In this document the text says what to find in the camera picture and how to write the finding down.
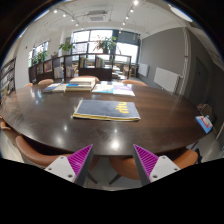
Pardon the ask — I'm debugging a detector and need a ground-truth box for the left wall bookshelf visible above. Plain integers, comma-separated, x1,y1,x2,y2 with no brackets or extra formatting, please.
0,58,16,101

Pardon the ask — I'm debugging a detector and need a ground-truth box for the blue box with items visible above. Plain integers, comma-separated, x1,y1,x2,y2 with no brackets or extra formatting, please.
195,116,213,134

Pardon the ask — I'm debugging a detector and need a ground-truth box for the brown chair far right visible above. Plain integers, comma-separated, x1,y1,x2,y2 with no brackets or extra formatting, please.
122,79,147,86

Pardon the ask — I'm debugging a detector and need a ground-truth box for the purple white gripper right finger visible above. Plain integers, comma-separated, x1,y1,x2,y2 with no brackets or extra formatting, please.
133,145,180,186

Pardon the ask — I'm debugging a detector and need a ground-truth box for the brown chair front right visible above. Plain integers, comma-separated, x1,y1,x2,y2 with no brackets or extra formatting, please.
109,148,202,184

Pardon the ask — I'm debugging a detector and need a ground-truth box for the brown chair far centre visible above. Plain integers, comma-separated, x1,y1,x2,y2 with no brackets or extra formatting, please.
74,75,99,82

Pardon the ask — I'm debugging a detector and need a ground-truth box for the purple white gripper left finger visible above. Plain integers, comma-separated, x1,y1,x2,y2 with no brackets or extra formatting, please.
46,145,93,186

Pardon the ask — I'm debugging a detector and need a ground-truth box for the stack of books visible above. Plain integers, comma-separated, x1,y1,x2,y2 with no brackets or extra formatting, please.
65,78,95,91

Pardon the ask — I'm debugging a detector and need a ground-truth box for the potted plant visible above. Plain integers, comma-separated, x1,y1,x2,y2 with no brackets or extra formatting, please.
59,41,75,54
95,36,117,54

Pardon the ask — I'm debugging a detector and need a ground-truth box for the brown chair far left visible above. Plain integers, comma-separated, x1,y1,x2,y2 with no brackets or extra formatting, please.
38,79,54,85

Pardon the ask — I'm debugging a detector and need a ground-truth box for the dark low bookshelf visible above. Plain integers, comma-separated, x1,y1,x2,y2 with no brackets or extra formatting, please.
29,53,131,83

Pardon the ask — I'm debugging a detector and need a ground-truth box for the purple magazine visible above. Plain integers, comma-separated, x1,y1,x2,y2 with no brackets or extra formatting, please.
113,85,134,96

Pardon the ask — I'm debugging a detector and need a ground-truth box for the white wall radiator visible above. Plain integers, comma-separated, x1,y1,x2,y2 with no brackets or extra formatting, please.
154,67,179,93

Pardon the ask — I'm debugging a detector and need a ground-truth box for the dark blue folded towel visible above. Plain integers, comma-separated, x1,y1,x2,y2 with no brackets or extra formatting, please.
73,100,140,121

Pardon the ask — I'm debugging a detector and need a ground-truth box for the potted plant left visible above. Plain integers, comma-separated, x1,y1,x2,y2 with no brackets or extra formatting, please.
59,41,75,54

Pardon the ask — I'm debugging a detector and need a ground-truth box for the ceiling air conditioner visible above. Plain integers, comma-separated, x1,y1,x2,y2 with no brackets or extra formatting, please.
86,10,108,22

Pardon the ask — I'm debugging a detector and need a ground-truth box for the brown chair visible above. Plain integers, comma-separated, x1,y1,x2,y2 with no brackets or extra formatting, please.
14,134,101,185
74,75,99,82
38,79,54,85
122,79,147,86
109,148,202,184

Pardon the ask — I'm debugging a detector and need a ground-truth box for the light teal magazine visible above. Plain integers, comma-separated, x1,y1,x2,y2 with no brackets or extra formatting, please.
92,84,113,94

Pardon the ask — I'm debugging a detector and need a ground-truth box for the blue cover book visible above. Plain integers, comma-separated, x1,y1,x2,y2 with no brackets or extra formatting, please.
43,83,61,93

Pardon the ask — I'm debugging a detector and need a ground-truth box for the potted plant centre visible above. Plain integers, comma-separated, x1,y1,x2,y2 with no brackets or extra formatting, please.
95,36,117,54

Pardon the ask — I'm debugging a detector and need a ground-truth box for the brown chair front left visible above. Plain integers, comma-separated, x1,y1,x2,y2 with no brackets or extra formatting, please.
14,134,101,185

